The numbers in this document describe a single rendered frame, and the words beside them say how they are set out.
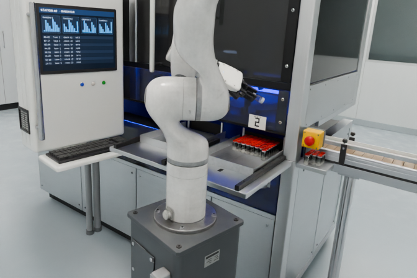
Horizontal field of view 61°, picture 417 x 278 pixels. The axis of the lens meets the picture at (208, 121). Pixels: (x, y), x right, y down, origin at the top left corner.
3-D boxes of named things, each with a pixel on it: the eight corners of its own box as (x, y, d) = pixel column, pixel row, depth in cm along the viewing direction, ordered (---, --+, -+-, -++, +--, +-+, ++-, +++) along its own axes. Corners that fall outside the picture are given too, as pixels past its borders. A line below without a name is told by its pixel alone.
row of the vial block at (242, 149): (233, 148, 162) (234, 139, 161) (269, 158, 152) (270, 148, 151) (231, 149, 160) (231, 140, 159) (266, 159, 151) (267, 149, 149)
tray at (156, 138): (185, 127, 192) (185, 121, 191) (224, 138, 178) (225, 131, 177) (139, 141, 165) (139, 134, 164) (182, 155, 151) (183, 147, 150)
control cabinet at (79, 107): (107, 127, 212) (104, -11, 192) (126, 134, 200) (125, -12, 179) (18, 144, 176) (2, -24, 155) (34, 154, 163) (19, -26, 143)
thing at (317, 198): (133, 164, 365) (132, 79, 342) (333, 237, 252) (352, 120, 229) (40, 198, 285) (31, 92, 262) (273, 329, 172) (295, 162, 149)
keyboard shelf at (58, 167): (113, 138, 200) (113, 133, 199) (143, 151, 182) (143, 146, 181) (30, 156, 168) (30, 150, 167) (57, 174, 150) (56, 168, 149)
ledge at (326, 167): (307, 158, 161) (308, 154, 160) (336, 165, 154) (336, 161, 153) (295, 167, 150) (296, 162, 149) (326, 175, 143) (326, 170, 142)
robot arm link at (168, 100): (210, 167, 97) (215, 81, 90) (141, 166, 95) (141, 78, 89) (206, 152, 108) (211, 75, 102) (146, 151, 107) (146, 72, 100)
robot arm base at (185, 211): (179, 242, 94) (182, 179, 89) (141, 213, 107) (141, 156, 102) (229, 219, 106) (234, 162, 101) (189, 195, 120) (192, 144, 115)
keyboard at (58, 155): (120, 139, 191) (120, 134, 190) (134, 145, 182) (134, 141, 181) (45, 155, 162) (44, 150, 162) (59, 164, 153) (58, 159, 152)
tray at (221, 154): (238, 141, 174) (239, 134, 173) (288, 154, 160) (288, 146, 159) (197, 159, 147) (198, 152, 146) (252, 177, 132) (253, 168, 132)
